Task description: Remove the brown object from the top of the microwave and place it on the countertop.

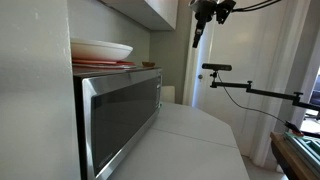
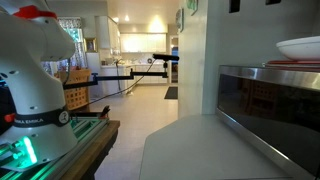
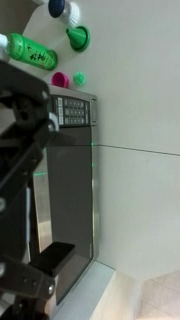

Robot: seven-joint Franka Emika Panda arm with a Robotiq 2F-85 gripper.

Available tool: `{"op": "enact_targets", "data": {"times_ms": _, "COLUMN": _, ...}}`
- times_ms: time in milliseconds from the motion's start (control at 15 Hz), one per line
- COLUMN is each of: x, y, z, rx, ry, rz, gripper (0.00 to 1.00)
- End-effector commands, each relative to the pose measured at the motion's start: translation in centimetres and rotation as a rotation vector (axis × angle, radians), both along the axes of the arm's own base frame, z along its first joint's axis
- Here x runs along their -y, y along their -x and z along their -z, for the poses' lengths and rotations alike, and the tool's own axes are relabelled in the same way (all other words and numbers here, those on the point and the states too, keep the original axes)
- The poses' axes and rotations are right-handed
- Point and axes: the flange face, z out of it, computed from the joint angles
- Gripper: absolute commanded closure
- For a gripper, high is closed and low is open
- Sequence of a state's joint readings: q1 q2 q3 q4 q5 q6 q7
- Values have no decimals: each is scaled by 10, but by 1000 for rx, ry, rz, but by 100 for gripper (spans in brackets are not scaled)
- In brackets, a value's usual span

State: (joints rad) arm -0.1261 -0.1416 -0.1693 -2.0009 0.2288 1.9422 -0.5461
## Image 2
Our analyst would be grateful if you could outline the stainless black Panasonic microwave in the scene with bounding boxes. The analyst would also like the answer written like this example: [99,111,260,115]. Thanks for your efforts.
[215,64,320,180]

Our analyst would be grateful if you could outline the dark door mat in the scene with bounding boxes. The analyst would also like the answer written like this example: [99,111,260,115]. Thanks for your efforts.
[163,86,179,100]

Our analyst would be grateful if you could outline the white kitchen base cabinets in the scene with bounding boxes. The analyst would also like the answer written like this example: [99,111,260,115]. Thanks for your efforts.
[99,63,169,96]

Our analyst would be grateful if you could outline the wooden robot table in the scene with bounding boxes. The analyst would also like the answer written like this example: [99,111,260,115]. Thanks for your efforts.
[59,120,121,180]

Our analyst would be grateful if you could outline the tall white cabinet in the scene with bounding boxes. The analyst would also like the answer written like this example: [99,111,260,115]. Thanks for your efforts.
[94,15,122,56]

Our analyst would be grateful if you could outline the wicker basket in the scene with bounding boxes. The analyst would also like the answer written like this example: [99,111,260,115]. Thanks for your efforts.
[57,68,92,111]

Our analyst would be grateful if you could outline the framed picture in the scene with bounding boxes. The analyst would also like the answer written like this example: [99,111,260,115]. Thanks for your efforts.
[83,37,98,54]

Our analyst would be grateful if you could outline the red plate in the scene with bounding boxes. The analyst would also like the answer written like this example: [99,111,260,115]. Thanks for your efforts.
[262,59,320,72]

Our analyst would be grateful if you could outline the black camera on boom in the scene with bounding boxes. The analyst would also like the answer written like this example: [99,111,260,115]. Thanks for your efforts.
[152,53,180,62]

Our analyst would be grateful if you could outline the thin black camera cable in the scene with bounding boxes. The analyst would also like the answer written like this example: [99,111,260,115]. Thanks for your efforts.
[87,59,157,105]

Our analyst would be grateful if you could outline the white kitchen wall cabinets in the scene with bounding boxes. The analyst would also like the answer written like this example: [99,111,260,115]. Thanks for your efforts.
[119,32,168,54]

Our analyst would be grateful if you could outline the round wall decoration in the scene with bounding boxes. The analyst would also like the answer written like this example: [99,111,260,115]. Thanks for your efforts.
[175,7,185,33]

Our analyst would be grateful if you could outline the green wall decoration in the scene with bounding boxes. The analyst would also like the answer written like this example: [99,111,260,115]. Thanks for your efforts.
[185,0,200,17]

